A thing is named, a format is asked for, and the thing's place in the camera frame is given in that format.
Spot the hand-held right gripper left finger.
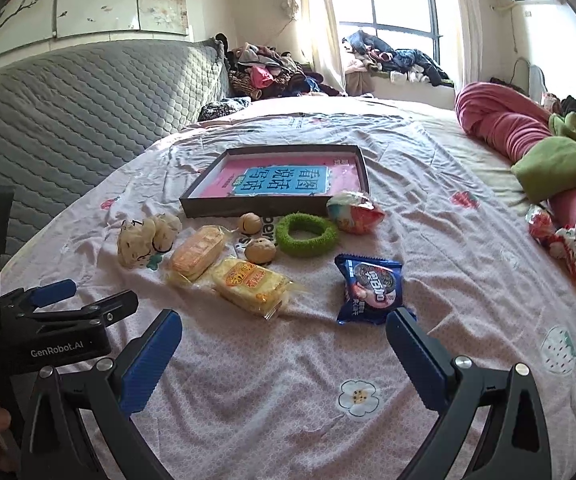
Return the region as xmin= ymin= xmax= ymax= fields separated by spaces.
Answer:
xmin=20 ymin=309 xmax=183 ymax=480

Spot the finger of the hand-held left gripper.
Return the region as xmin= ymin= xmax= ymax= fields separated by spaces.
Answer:
xmin=0 ymin=279 xmax=78 ymax=313
xmin=80 ymin=290 xmax=139 ymax=327

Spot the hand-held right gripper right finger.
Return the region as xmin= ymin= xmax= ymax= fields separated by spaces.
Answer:
xmin=385 ymin=307 xmax=553 ymax=480

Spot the cream plush toy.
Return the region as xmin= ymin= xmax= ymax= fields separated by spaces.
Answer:
xmin=117 ymin=212 xmax=183 ymax=268

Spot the blue cookie packet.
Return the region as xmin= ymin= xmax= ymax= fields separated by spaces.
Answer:
xmin=334 ymin=253 xmax=405 ymax=325

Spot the orange cake packet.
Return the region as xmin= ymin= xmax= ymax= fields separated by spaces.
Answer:
xmin=167 ymin=225 xmax=229 ymax=288

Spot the yellow cracker packet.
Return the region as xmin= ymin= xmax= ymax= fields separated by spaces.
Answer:
xmin=210 ymin=256 xmax=296 ymax=320

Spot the large egg-shaped toy packet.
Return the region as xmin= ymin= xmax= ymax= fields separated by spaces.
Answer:
xmin=326 ymin=190 xmax=386 ymax=235

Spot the green fuzzy ring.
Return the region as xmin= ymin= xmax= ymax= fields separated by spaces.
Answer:
xmin=275 ymin=213 xmax=340 ymax=262

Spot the shallow dark cardboard box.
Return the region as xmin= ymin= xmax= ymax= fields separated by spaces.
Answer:
xmin=179 ymin=145 xmax=371 ymax=219

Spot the pink printed bedsheet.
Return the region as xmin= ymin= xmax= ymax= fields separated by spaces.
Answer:
xmin=0 ymin=97 xmax=576 ymax=480

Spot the grey quilted headboard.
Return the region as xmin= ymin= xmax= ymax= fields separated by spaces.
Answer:
xmin=0 ymin=40 xmax=231 ymax=261

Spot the red floral cloth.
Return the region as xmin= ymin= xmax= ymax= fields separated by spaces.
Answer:
xmin=548 ymin=219 xmax=576 ymax=281

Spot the dark patterned cloth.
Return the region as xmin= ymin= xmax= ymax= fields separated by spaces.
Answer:
xmin=198 ymin=97 xmax=251 ymax=122

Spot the green cloth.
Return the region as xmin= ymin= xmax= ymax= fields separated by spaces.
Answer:
xmin=512 ymin=110 xmax=576 ymax=203

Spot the pink blanket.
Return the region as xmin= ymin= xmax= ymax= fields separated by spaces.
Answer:
xmin=455 ymin=81 xmax=576 ymax=306

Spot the pile of dark clothes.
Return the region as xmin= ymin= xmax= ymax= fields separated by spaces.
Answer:
xmin=215 ymin=32 xmax=343 ymax=101

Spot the clothes pile on windowsill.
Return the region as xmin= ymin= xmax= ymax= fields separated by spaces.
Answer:
xmin=340 ymin=30 xmax=451 ymax=86

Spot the white fan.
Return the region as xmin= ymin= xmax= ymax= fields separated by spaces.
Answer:
xmin=528 ymin=62 xmax=548 ymax=101

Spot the cream curtain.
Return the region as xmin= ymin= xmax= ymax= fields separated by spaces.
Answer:
xmin=448 ymin=0 xmax=483 ymax=91
xmin=288 ymin=0 xmax=346 ymax=93

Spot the floral wall painting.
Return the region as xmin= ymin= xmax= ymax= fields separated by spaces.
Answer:
xmin=0 ymin=0 xmax=189 ymax=63

